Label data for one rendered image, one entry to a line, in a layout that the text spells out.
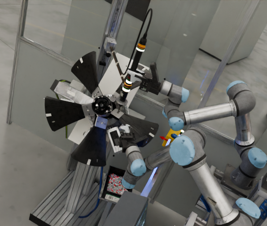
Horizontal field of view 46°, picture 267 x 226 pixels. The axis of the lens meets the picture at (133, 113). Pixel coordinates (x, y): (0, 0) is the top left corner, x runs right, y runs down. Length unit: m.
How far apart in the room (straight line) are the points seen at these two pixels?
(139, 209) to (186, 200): 1.72
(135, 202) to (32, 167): 1.90
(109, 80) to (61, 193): 1.13
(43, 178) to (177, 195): 1.23
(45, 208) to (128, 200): 1.45
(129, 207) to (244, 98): 0.84
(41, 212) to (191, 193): 1.28
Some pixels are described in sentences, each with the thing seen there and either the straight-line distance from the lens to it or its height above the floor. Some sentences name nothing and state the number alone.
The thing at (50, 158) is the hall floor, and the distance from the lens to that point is 3.21.
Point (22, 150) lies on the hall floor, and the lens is 3.24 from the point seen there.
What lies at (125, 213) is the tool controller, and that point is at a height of 1.24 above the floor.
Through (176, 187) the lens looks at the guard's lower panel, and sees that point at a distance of 2.92.
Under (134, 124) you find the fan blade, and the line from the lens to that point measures 1.84.
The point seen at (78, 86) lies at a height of 1.15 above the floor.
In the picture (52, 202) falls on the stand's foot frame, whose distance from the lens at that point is 2.74.
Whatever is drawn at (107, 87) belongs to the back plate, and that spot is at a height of 1.17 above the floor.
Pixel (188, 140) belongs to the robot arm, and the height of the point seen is 1.48.
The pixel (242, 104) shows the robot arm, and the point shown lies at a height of 1.56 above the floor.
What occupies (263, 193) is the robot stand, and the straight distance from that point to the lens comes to 1.76.
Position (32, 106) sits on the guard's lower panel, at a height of 0.36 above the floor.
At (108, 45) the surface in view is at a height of 1.38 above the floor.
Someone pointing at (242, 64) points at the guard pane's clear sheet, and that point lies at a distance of 2.34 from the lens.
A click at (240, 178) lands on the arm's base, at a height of 1.09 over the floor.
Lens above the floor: 2.17
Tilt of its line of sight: 31 degrees down
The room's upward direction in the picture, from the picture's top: 21 degrees clockwise
